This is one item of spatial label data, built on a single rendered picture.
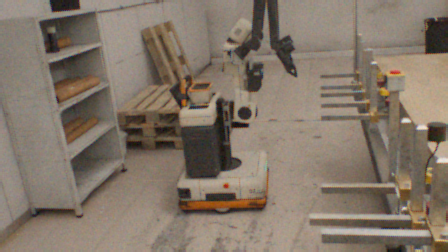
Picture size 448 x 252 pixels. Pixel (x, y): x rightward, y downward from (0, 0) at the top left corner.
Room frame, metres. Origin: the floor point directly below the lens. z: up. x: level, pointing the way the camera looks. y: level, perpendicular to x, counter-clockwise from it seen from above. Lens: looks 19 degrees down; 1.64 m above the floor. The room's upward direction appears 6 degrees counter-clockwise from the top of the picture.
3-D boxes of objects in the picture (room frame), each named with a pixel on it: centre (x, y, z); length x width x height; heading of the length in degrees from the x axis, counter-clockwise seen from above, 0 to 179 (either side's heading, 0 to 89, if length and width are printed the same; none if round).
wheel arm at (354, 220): (1.25, -0.47, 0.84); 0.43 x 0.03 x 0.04; 77
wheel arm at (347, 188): (1.48, -0.57, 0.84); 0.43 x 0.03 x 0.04; 77
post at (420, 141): (1.26, -0.61, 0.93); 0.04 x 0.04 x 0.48; 77
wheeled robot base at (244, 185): (3.18, 0.04, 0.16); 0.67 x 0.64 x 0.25; 81
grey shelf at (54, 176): (3.53, 1.32, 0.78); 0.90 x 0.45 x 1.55; 167
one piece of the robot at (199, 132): (3.19, 0.13, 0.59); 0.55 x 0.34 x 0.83; 171
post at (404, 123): (1.50, -0.67, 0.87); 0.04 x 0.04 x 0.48; 77
